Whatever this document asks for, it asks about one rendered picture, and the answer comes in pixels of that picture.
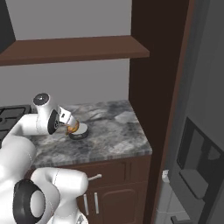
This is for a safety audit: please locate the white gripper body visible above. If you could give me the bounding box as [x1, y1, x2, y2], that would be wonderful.
[66, 113, 79, 126]

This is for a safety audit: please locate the brown chicken drumstick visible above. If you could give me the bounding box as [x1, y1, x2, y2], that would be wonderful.
[66, 120, 81, 136]

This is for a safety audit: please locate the round black digital scale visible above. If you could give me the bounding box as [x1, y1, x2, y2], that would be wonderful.
[68, 122, 90, 141]

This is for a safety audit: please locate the small white fridge hinge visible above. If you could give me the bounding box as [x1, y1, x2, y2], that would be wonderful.
[162, 170, 171, 184]

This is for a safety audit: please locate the grey fridge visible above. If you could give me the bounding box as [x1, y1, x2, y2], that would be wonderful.
[153, 0, 224, 224]

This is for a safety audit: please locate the black hob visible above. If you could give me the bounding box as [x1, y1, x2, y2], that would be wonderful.
[0, 104, 33, 148]

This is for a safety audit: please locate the brown drawer front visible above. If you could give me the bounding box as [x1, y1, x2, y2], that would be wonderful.
[57, 155, 152, 188]

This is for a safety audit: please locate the brown cupboard door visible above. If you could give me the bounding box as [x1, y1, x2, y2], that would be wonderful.
[74, 188, 94, 224]
[91, 181, 150, 224]

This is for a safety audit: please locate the dark brown tall cabinet panel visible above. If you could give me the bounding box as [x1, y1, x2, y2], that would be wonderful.
[128, 0, 196, 224]

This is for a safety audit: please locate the dark grey range hood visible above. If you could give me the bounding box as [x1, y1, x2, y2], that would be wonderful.
[0, 0, 17, 55]

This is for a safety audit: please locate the silver drawer handle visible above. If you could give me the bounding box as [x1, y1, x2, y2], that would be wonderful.
[87, 173, 102, 181]

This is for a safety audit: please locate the brown wooden wall shelf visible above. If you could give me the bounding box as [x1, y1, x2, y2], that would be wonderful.
[0, 35, 151, 67]

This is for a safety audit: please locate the silver cupboard door handle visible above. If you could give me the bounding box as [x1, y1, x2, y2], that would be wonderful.
[83, 193, 90, 217]
[93, 192, 101, 215]

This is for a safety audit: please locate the dark fridge handle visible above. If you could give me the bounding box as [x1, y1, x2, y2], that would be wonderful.
[170, 214, 192, 224]

